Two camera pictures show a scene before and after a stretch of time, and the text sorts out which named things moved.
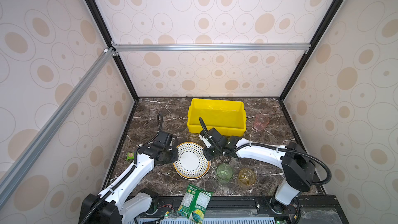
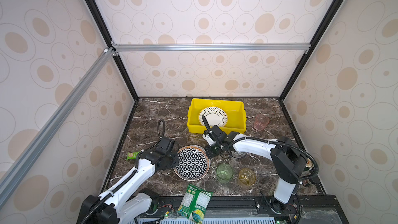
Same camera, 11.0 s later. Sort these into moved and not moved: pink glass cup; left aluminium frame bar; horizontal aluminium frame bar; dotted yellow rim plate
Moved: dotted yellow rim plate
Not moved: horizontal aluminium frame bar; left aluminium frame bar; pink glass cup
